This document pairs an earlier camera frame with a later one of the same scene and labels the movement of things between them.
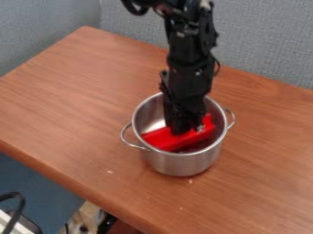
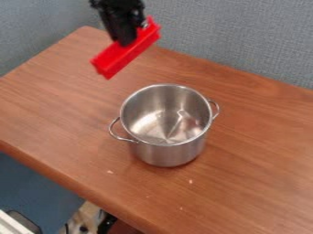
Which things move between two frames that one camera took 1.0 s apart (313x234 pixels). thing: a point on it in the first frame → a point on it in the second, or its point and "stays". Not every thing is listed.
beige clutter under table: [83, 222] stays
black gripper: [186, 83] → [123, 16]
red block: [162, 139] → [109, 60]
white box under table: [24, 226] stays
